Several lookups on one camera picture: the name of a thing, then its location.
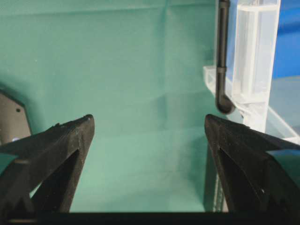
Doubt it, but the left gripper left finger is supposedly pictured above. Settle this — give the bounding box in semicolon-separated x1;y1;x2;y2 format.
0;114;95;215

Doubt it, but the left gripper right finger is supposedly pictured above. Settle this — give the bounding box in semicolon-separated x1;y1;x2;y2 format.
204;114;300;215

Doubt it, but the clear plastic storage case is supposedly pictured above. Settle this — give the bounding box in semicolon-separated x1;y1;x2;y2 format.
203;0;300;144

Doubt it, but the blue liner inside case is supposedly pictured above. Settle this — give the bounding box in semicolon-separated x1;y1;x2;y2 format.
272;0;300;79

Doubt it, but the black cable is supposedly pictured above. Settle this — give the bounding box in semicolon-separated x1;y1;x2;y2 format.
215;0;236;114

